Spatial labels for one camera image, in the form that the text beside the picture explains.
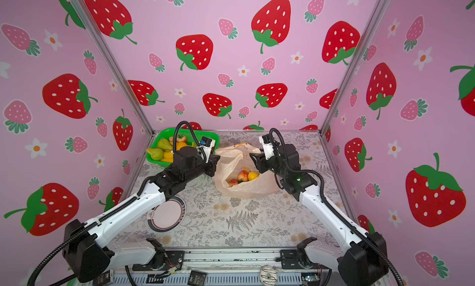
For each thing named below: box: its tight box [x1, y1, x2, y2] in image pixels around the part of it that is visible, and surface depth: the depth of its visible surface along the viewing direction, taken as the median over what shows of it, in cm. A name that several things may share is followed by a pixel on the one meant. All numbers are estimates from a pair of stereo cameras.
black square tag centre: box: [187, 269, 208, 286], surface depth 70 cm
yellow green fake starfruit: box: [145, 147, 164, 161], surface depth 98 cm
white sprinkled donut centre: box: [259, 264, 279, 286], surface depth 70 cm
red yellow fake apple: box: [237, 170, 250, 183], surface depth 97 cm
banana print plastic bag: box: [212, 143, 280, 199], surface depth 77 cm
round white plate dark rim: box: [146, 195, 187, 233], surface depth 85 cm
